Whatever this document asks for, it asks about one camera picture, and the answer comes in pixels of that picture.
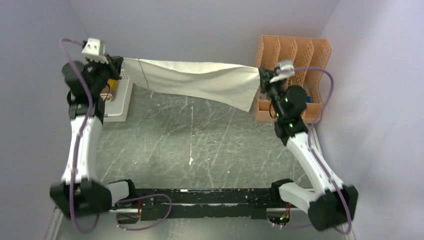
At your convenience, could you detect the orange file organizer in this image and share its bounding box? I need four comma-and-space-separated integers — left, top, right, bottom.
254, 35, 332, 124

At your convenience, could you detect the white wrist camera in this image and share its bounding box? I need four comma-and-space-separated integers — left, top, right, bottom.
81, 38, 109, 64
269, 60, 295, 83

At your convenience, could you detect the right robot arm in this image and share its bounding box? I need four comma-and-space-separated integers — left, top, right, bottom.
258, 67, 359, 235

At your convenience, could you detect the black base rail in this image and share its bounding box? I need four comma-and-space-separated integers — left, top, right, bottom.
113, 187, 290, 221

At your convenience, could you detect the white plastic basket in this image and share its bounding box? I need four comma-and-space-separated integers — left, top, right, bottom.
103, 68, 134, 122

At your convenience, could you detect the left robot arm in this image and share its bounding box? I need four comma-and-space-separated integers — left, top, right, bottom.
49, 56, 139, 219

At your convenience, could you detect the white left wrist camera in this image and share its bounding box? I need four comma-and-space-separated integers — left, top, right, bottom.
81, 38, 109, 64

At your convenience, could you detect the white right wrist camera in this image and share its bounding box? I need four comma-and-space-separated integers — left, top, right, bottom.
269, 60, 295, 83

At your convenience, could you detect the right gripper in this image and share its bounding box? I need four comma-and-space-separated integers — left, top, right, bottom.
259, 67, 286, 119

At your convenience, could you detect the cream white towel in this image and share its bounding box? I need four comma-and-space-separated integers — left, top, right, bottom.
123, 58, 260, 112

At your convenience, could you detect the yellow brown bear towel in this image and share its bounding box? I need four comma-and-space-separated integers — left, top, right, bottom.
100, 79, 119, 102

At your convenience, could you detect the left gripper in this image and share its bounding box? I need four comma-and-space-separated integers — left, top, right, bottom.
86, 52, 124, 95

